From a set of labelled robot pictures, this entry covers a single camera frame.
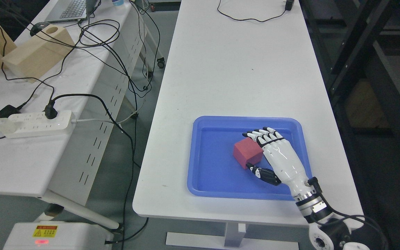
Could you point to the white side table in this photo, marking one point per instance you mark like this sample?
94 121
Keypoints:
57 160

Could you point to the pink foam block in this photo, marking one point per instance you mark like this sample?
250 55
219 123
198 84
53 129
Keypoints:
247 151

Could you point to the black metal left shelf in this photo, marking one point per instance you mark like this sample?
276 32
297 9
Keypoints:
357 43

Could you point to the white power strip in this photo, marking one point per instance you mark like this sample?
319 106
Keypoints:
36 124

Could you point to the white standing desk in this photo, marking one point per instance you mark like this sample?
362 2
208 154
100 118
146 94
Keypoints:
242 58

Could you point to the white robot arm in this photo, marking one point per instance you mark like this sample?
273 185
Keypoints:
327 229

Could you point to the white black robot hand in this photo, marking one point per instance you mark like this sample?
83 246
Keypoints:
287 167

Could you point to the white floor device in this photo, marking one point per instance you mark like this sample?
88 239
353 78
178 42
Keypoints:
58 236

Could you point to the wooden block holder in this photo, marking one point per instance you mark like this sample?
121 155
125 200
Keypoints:
38 55

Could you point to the blue plastic tray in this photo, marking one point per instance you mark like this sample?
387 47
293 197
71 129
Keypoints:
213 170

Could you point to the grey laptop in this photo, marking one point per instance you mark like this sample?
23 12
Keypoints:
71 10

